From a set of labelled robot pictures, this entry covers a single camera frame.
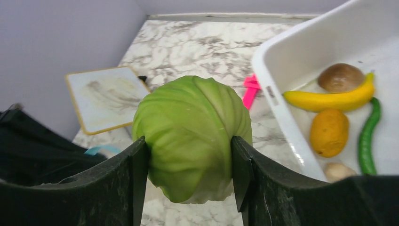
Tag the green cabbage toy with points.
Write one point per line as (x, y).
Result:
(188, 124)

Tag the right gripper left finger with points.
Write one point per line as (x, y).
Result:
(108, 194)

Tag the clear zip top bag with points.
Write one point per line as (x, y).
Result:
(107, 151)

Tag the yellow banana toy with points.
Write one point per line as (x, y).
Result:
(348, 101)

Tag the beige garlic toy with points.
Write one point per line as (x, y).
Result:
(337, 171)

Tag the pink plastic clip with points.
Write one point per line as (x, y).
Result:
(252, 87)

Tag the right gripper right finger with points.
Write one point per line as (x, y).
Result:
(270, 194)

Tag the orange carrot toy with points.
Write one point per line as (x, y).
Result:
(329, 133)

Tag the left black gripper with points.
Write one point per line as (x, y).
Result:
(31, 154)

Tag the white plastic bin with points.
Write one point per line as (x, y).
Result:
(362, 33)

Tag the green cucumber toy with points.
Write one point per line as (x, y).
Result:
(365, 138)

